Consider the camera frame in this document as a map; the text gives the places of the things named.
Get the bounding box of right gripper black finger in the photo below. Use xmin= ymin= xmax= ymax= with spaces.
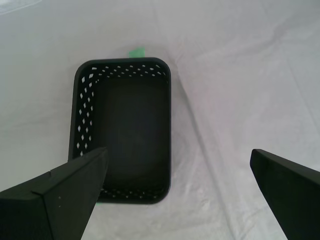
xmin=0 ymin=146 xmax=109 ymax=240
xmin=250 ymin=148 xmax=320 ymax=240

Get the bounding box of black perforated plastic basket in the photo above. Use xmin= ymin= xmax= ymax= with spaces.
xmin=67 ymin=56 xmax=173 ymax=206

